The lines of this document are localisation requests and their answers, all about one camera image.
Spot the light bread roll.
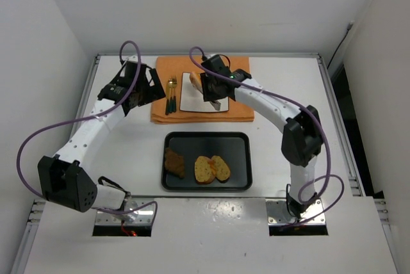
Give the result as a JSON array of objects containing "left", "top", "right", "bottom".
[{"left": 189, "top": 72, "right": 202, "bottom": 93}]

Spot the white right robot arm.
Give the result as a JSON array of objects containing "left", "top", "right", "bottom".
[{"left": 200, "top": 54, "right": 326, "bottom": 218}]

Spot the gold fork green handle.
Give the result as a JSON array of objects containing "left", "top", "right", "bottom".
[{"left": 171, "top": 76, "right": 177, "bottom": 113}]

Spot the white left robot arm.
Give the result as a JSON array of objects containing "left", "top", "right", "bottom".
[{"left": 37, "top": 60, "right": 165, "bottom": 213}]

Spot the sliced bread loaf piece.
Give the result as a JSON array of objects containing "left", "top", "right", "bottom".
[{"left": 194, "top": 156, "right": 216, "bottom": 184}]

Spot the orange cloth placemat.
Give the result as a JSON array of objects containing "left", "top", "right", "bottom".
[{"left": 151, "top": 56, "right": 254, "bottom": 124}]

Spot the gold spoon green handle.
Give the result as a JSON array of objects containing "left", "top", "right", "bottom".
[{"left": 169, "top": 76, "right": 177, "bottom": 113}]

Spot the black baking tray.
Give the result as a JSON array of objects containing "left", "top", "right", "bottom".
[{"left": 161, "top": 131, "right": 252, "bottom": 193}]

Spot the dark brown swirl bread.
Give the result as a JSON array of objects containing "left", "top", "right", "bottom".
[{"left": 164, "top": 147, "right": 185, "bottom": 179}]

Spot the gold knife green handle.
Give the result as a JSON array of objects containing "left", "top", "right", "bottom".
[{"left": 165, "top": 79, "right": 173, "bottom": 115}]

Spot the white square plate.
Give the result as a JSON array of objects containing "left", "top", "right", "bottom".
[{"left": 179, "top": 72, "right": 229, "bottom": 113}]

